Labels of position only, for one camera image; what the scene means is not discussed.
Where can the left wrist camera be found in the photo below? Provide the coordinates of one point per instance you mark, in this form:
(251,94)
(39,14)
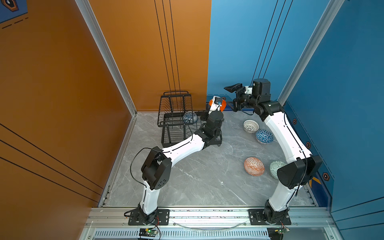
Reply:
(216,101)

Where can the orange plastic bowl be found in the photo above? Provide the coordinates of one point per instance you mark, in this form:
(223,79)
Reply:
(222,104)

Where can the blue floral white bowl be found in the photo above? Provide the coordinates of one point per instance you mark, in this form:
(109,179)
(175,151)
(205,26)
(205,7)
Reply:
(190,118)

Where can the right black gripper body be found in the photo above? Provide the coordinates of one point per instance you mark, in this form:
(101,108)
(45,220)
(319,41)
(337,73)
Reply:
(243,100)

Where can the red geometric pattern bowl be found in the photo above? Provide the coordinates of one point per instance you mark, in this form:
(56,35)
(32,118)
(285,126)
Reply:
(254,166)

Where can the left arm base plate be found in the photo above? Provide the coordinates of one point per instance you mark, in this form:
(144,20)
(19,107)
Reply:
(160,217)

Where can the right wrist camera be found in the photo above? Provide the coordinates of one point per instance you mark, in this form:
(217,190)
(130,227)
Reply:
(259,87)

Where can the green circuit board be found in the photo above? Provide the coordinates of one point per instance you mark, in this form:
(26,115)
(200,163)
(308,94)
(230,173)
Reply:
(147,234)
(277,233)

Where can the left green circuit board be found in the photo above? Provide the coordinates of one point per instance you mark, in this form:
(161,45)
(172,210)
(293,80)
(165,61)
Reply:
(147,234)

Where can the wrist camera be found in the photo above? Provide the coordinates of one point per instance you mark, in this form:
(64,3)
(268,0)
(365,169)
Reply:
(259,87)
(216,101)

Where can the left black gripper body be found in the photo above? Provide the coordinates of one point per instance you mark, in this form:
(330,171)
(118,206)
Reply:
(219,115)

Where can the black wire dish rack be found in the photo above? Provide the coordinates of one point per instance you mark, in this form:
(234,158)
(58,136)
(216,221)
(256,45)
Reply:
(173,105)

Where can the aluminium front rail frame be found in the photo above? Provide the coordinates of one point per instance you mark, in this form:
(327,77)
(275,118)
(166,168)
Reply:
(210,223)

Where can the blue dotted pattern bowl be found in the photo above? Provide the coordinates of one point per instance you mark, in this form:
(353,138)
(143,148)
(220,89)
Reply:
(264,136)

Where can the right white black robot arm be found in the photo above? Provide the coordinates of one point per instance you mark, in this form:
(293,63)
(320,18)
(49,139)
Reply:
(301,165)

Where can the white lattice pattern bowl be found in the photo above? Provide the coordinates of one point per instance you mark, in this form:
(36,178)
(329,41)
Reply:
(251,126)

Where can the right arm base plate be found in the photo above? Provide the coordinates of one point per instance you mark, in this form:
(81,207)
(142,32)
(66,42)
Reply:
(266,217)

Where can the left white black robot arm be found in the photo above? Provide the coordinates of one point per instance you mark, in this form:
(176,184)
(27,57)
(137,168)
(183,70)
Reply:
(157,167)

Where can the green geometric pattern bowl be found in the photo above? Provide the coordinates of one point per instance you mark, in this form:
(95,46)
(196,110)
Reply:
(274,166)

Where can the right green circuit board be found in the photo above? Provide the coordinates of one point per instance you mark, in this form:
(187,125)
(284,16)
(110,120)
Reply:
(277,233)

